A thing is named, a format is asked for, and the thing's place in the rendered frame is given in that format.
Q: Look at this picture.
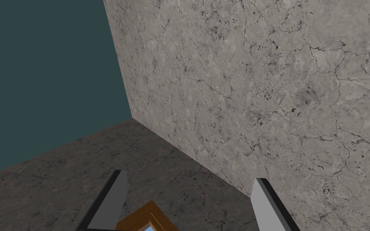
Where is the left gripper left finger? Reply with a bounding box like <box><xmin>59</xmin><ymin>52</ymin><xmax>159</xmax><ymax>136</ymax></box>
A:
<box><xmin>76</xmin><ymin>169</ymin><xmax>128</xmax><ymax>231</ymax></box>

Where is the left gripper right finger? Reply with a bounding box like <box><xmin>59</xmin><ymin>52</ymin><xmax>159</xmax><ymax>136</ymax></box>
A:
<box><xmin>250</xmin><ymin>178</ymin><xmax>302</xmax><ymax>231</ymax></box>

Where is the wooden framed window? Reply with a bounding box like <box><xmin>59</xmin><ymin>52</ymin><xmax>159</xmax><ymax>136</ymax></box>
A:
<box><xmin>116</xmin><ymin>201</ymin><xmax>179</xmax><ymax>231</ymax></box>

